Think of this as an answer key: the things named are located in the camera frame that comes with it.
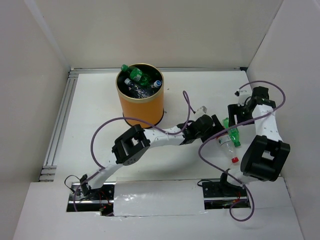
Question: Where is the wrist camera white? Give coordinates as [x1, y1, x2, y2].
[235, 89, 251, 107]
[194, 106, 207, 118]

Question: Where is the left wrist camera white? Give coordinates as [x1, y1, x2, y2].
[194, 106, 207, 118]

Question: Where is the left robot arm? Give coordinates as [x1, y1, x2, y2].
[80, 114, 224, 200]

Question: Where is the orange cylindrical bin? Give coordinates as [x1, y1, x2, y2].
[115, 63, 165, 126]

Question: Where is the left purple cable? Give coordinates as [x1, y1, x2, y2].
[90, 90, 198, 176]

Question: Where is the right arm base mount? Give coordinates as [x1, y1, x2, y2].
[197, 173, 251, 210]

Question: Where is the shiny white tape sheet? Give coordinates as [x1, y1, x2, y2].
[113, 178, 207, 217]

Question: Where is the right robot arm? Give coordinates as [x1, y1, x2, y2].
[218, 86, 291, 196]

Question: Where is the small green soda bottle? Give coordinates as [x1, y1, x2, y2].
[121, 64, 152, 87]

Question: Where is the red label red cap bottle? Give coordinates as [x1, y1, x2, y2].
[216, 134, 239, 164]

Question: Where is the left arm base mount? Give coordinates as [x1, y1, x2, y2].
[64, 175, 116, 217]

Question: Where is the clear bottle white cap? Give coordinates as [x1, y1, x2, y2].
[124, 78, 152, 99]

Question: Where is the clear bottle front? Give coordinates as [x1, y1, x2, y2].
[150, 80, 162, 90]

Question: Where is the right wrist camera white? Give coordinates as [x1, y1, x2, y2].
[235, 89, 251, 107]

